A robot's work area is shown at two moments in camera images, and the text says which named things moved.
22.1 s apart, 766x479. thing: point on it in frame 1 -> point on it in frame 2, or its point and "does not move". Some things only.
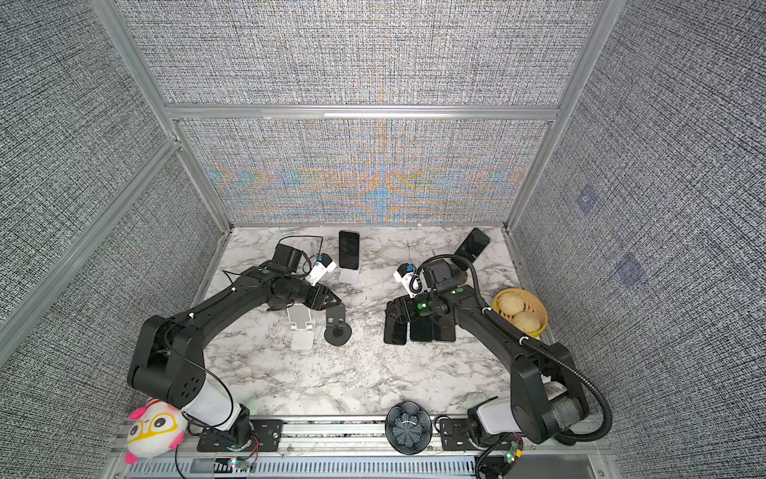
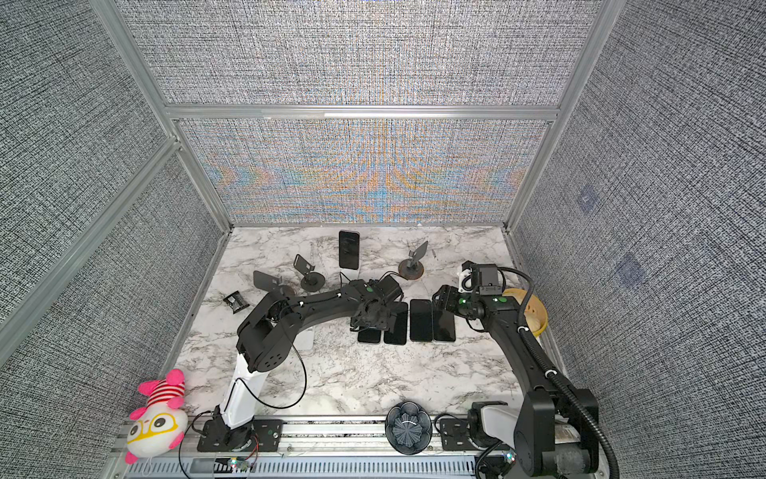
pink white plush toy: (157, 428) does not move
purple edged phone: (349, 243) does not move
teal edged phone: (422, 330) does not move
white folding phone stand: (301, 324) does not move
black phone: (395, 332) does not move
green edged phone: (474, 244) -> (369, 335)
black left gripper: (320, 296) -> (386, 322)
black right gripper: (405, 305) -> (448, 298)
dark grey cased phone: (446, 331) does not move
